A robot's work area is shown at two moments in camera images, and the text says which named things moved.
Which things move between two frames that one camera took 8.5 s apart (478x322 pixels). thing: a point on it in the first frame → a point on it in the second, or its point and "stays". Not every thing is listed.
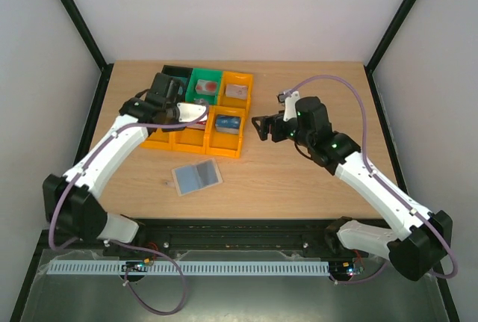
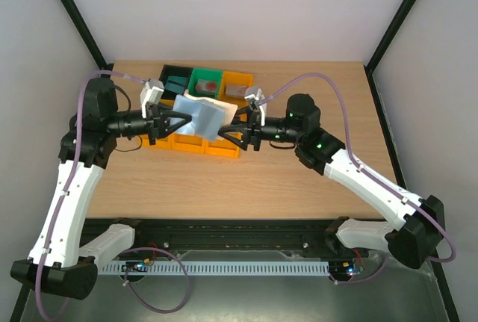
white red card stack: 206,87 stays
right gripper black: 272,128 → 255,132
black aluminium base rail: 302,237 stays
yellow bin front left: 159,140 stays
